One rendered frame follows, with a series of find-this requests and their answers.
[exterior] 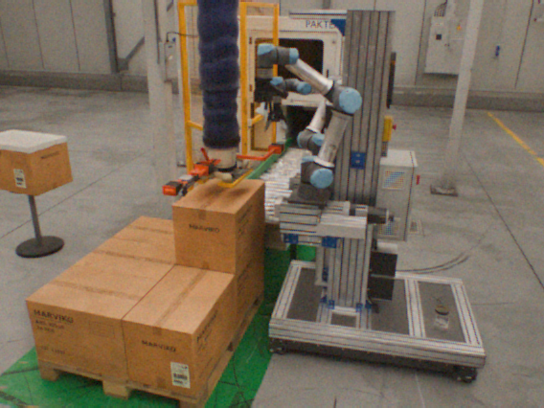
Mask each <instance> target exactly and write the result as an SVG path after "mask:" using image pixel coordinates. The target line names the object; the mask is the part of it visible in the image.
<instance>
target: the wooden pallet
mask: <svg viewBox="0 0 544 408"><path fill-rule="evenodd" d="M263 299H264V282H263V283H262V285H261V287H260V289H259V291H258V292H257V294H256V296H255V297H254V299H253V301H252V304H251V305H250V306H249V307H248V309H247V311H246V312H245V314H244V316H243V318H242V319H241V321H240V323H239V324H238V327H237V328H236V330H235V332H234V333H233V335H232V337H231V338H230V339H229V341H228V343H227V344H226V346H225V348H224V349H223V351H222V355H221V356H220V357H219V359H218V360H217V362H216V364H215V366H214V367H213V368H212V370H211V372H210V374H209V375H208V377H207V379H206V380H205V382H204V384H203V385H202V387H201V389H200V391H199V392H198V394H197V396H196V397H192V396H189V395H185V394H181V393H176V392H173V391H169V390H165V389H162V388H158V387H154V386H150V385H147V384H143V383H139V382H134V381H131V380H130V379H129V380H127V379H123V378H119V377H116V376H112V375H108V374H102V373H98V372H93V371H89V370H82V369H78V368H74V367H71V366H67V365H63V364H59V363H56V362H51V361H47V360H43V359H39V358H37V359H38V364H39V371H40V376H41V378H45V379H49V380H53V381H57V380H58V379H59V378H60V377H61V376H62V375H63V374H64V373H65V372H66V371H68V372H71V373H75V374H82V375H86V376H90V377H94V378H97V379H101V380H102V386H103V390H104V394H105V395H107V396H111V397H117V398H121V399H129V398H130V396H131V394H132V393H133V391H134V390H135V389H138V390H142V391H146V392H150V393H154V394H157V395H161V396H164V397H171V398H179V399H180V408H203V407H204V405H205V403H206V401H207V400H208V398H209V397H210V395H211V393H212V392H213V390H214V388H215V386H216V384H217V382H218V381H219V379H220V377H221V376H222V372H223V370H224V368H225V367H226V366H227V364H228V362H229V360H230V359H231V357H232V355H233V353H234V351H235V349H236V348H237V346H238V343H239V341H240V340H241V338H242V337H243V335H244V333H245V332H246V331H247V329H248V327H249V325H250V324H251V322H252V318H253V316H254V315H255V313H256V311H257V309H258V307H259V306H260V305H261V302H262V300H263Z"/></svg>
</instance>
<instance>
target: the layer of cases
mask: <svg viewBox="0 0 544 408"><path fill-rule="evenodd" d="M263 281H264V235H263V236H262V238H261V240H260V241H259V242H258V244H257V245H256V247H254V248H253V250H252V253H251V254H250V255H249V257H248V258H247V260H246V261H245V262H244V264H243V265H242V267H241V268H240V269H239V271H238V272H237V274H236V275H235V274H229V273H223V272H218V271H213V270H207V269H201V268H195V267H190V266H185V265H179V264H176V263H175V250H174V237H173V224H172V220H170V219H163V218H150V217H143V216H141V217H139V218H137V219H135V220H134V221H133V222H132V223H131V224H129V225H128V226H126V227H125V228H124V229H123V230H122V231H121V232H119V233H118V234H116V235H115V236H114V237H112V238H110V239H109V240H108V241H106V242H105V243H104V244H103V245H102V246H100V247H99V248H97V249H95V250H93V251H92V252H91V253H89V254H88V255H86V256H85V257H84V258H82V259H81V260H79V261H78V262H76V263H75V264H74V265H73V266H72V267H70V268H69V269H67V270H66V271H65V272H63V273H62V274H61V275H59V276H58V277H56V278H55V279H52V280H51V281H49V282H48V283H46V284H45V285H43V286H42V287H41V288H40V289H39V290H37V291H36V293H34V294H33V295H32V296H30V297H29V298H27V299H26V305H27V309H28V312H29V317H30V321H31V326H32V331H33V335H34V342H35V346H36V351H37V355H38V358H39V359H43V360H47V361H51V362H56V363H59V364H63V365H67V366H71V367H74V368H78V369H82V370H89V371H93V372H98V373H102V374H108V375H112V376H116V377H119V378H123V379H127V380H129V379H130V380H131V381H134V382H139V383H143V384H147V385H150V386H154V387H158V388H162V389H165V390H169V391H173V392H176V393H181V394H185V395H189V396H192V397H196V396H197V394H198V392H199V391H200V389H201V387H202V385H203V384H204V382H205V380H206V379H207V377H208V375H209V374H210V372H211V370H212V368H213V367H214V366H215V364H216V362H217V360H218V359H219V357H220V356H221V355H222V351H223V349H224V348H225V346H226V344H227V343H228V341H229V339H230V338H231V337H232V335H233V333H234V332H235V330H236V328H237V327H238V324H239V323H240V321H241V319H242V318H243V316H244V314H245V312H246V311H247V309H248V307H249V306H250V305H251V304H252V301H253V299H254V297H255V296H256V294H257V292H258V291H259V289H260V287H261V285H262V283H263Z"/></svg>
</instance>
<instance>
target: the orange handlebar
mask: <svg viewBox="0 0 544 408"><path fill-rule="evenodd" d="M275 152H276V149H275V148H273V149H271V150H270V151H269V152H268V153H267V154H265V155H264V156H263V157H257V156H248V155H239V154H237V159H245V160H253V161H266V160H267V159H268V158H269V157H270V156H271V155H273V154H274V153H275ZM205 172H206V170H205V169H203V170H199V169H198V168H196V169H195V170H191V171H189V174H187V175H192V176H195V175H197V174H198V173H199V178H200V177H201V176H202V174H203V173H205ZM165 193H175V190H165Z"/></svg>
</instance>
